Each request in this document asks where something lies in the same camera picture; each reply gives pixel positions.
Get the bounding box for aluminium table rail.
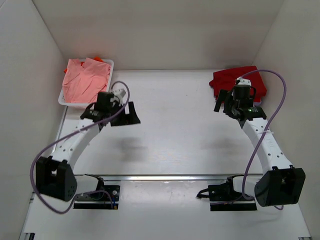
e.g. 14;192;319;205
74;174;263;182

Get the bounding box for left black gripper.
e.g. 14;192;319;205
108;99;140;125

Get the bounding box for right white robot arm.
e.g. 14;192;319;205
214;84;306;207

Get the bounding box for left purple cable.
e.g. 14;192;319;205
30;81;130;214

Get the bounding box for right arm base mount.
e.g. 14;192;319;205
196;176;258;212

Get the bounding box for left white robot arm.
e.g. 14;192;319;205
35;88;141;202

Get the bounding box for orange t shirt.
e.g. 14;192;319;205
63;56;104;73

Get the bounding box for white plastic basket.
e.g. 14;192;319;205
57;57;116;109

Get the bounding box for folded red t shirt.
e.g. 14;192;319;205
209;66;267;103

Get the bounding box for pink polo shirt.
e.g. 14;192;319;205
62;57;112;104

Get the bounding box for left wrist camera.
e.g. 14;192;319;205
112;88;126;105

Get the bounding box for white tray under red shirt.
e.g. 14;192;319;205
253;101;262;106

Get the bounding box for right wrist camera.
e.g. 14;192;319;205
235;77;252;87

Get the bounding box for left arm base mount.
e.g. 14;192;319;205
73;174;121;210

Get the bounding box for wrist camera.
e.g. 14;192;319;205
112;88;126;105
235;77;252;87

